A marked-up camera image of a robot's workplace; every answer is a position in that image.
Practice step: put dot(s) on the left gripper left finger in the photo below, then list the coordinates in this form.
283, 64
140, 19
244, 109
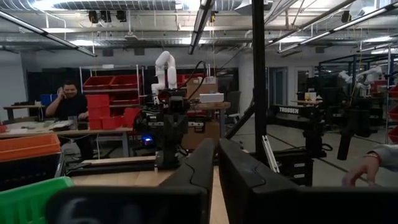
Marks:
140, 205

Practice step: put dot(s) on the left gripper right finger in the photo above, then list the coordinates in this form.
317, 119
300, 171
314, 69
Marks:
280, 205

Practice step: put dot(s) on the green plastic slotted basket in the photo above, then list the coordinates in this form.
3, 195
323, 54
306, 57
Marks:
25, 202

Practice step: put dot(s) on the black plastic slotted basket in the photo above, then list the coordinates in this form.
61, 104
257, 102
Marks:
28, 174

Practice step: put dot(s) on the orange plastic slotted basket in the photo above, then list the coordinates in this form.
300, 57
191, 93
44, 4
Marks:
28, 147

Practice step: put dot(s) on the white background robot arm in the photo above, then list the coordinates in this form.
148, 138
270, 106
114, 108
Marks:
164, 71
363, 76

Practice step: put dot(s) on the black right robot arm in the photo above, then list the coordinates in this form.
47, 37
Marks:
168, 155

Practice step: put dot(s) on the person's forearm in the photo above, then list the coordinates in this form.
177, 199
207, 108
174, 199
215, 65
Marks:
387, 157

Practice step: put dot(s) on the cardboard box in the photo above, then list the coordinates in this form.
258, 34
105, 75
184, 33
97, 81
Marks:
202, 135
199, 88

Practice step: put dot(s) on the black stacked control boxes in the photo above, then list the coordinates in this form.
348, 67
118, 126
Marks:
295, 169

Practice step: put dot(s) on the wooden workbench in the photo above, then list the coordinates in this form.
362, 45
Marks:
211, 105

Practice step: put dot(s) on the white box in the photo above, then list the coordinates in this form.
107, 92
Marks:
211, 97

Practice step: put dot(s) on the white aluminium bar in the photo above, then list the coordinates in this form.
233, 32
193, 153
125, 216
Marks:
270, 154

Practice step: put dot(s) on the red plastic storage bin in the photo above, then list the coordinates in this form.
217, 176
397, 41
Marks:
98, 101
98, 112
105, 124

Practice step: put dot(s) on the long work table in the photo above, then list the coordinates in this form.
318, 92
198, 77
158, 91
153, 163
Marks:
102, 131

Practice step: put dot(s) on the person's hand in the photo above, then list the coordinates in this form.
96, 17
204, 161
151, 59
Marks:
362, 171

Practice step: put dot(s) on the person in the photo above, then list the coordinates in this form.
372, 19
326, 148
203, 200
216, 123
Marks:
70, 105

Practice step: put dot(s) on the overhead LED light bar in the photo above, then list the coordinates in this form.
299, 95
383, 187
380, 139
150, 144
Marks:
46, 34
200, 21
335, 28

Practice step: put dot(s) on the blue plastic bin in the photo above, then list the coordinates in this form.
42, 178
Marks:
46, 99

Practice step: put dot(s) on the wooden side table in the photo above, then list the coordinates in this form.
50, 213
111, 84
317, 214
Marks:
21, 107

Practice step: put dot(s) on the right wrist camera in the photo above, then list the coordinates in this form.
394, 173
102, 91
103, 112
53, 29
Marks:
176, 103

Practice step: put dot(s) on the black diagonal frame brace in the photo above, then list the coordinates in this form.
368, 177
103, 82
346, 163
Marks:
241, 121

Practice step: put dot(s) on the black rig frame post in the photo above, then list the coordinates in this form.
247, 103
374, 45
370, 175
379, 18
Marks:
259, 77

